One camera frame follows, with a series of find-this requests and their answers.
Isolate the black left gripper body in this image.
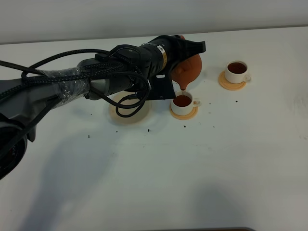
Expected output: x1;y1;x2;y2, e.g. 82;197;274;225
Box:
156;35;186;72

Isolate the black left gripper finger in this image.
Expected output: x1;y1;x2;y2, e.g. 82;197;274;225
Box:
184;40;206;60

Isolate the brown clay teapot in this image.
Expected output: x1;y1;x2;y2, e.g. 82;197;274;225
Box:
172;35;203;91

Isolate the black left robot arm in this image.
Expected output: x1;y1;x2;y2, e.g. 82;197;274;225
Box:
0;35;206;177

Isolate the beige round teapot coaster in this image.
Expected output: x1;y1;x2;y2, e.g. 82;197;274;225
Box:
109;91;152;126

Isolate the far white teacup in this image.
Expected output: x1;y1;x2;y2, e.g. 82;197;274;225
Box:
225;61;252;84

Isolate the white teacup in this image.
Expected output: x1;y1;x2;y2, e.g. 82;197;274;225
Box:
225;61;252;84
170;90;201;116

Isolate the far orange cup coaster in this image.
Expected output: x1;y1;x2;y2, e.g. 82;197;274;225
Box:
218;71;246;91

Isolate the orange cup coaster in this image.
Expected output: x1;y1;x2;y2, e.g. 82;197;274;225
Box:
218;71;246;91
169;105;199;120

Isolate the near white teacup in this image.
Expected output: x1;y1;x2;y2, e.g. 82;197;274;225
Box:
170;90;201;116

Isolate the near orange cup coaster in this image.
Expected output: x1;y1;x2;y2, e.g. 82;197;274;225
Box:
169;105;199;120

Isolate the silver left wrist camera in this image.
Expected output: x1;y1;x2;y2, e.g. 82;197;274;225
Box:
147;72;176;101

